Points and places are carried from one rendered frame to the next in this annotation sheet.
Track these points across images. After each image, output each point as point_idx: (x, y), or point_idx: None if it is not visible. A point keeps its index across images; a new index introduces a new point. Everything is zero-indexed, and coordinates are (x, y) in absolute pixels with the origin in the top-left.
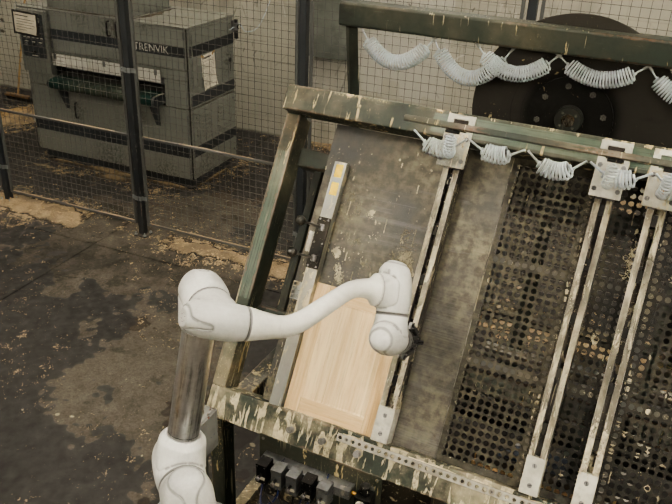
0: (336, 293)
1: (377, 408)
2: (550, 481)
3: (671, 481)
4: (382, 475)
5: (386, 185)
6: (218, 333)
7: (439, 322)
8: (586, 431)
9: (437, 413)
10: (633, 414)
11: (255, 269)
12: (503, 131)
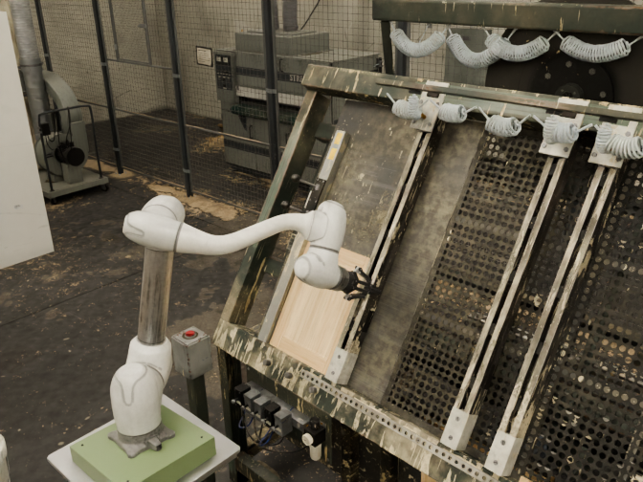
0: (267, 222)
1: None
2: None
3: (595, 455)
4: (331, 412)
5: (376, 151)
6: (147, 239)
7: (401, 276)
8: None
9: (388, 361)
10: (565, 380)
11: None
12: (454, 88)
